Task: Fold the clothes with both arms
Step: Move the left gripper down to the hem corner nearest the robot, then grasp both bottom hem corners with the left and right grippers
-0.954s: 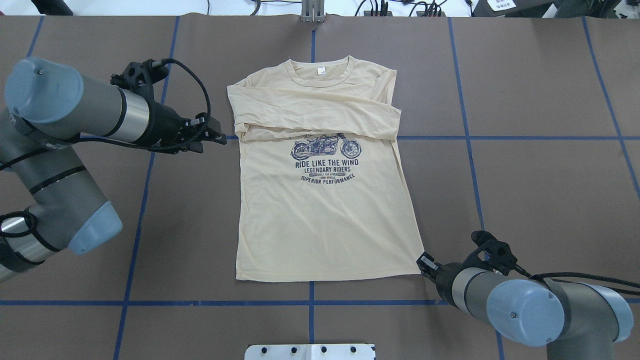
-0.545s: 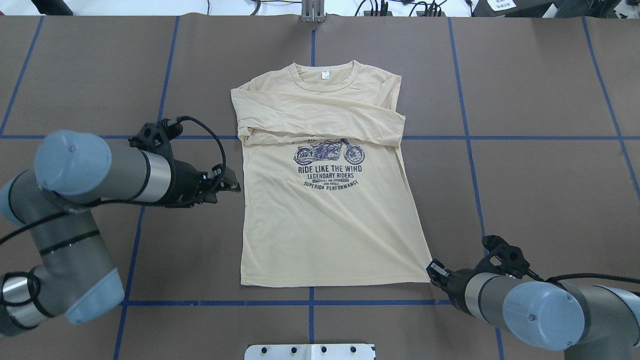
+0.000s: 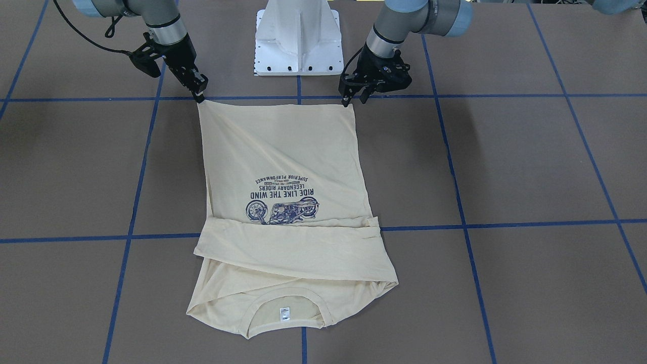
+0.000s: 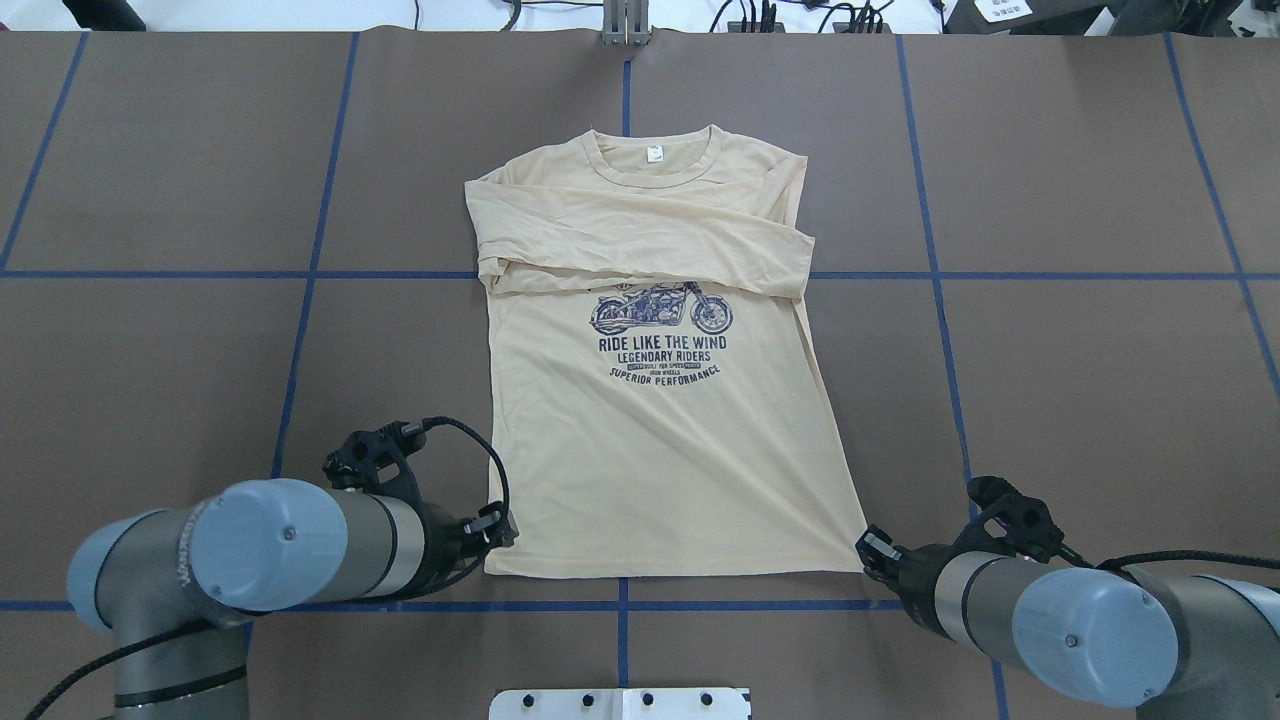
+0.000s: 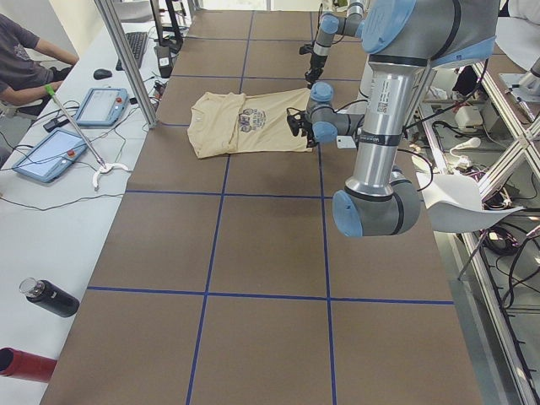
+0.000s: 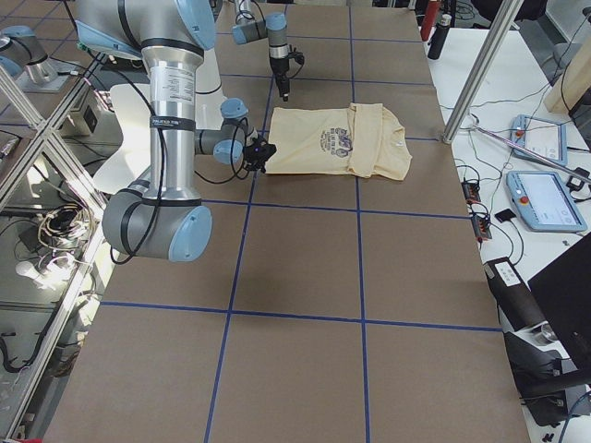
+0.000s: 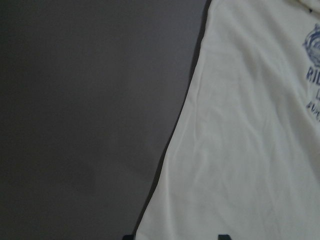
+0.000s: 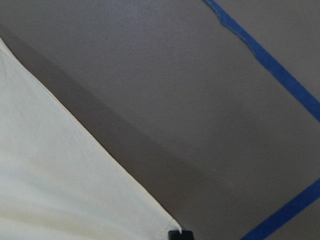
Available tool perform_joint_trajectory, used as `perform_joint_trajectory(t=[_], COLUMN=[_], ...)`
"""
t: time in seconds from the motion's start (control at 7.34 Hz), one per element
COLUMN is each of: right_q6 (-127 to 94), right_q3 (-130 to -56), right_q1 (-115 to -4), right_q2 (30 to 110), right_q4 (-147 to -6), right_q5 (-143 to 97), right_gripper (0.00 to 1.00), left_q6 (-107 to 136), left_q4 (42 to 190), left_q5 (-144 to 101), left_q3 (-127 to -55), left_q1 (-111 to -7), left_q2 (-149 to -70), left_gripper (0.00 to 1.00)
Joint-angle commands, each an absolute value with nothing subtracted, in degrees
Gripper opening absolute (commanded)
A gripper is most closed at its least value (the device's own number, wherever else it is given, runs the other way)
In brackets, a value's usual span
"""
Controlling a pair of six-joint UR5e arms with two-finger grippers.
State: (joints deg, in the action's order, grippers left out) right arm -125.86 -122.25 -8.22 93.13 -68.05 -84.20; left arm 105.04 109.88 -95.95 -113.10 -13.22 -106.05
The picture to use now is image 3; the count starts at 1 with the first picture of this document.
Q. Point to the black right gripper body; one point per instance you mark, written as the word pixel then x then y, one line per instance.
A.
pixel 179 55

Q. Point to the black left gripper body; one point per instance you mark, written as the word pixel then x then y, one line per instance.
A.
pixel 367 63

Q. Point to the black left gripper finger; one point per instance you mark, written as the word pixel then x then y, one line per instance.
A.
pixel 348 91
pixel 368 90

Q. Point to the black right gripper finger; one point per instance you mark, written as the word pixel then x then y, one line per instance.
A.
pixel 197 92

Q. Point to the cream printed t-shirt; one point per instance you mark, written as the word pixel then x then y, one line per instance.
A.
pixel 289 239

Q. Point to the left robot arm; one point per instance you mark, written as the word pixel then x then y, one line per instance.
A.
pixel 397 19

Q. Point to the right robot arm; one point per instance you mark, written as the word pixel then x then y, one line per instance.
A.
pixel 167 38

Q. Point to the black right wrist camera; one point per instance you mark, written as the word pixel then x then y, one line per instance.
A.
pixel 144 58

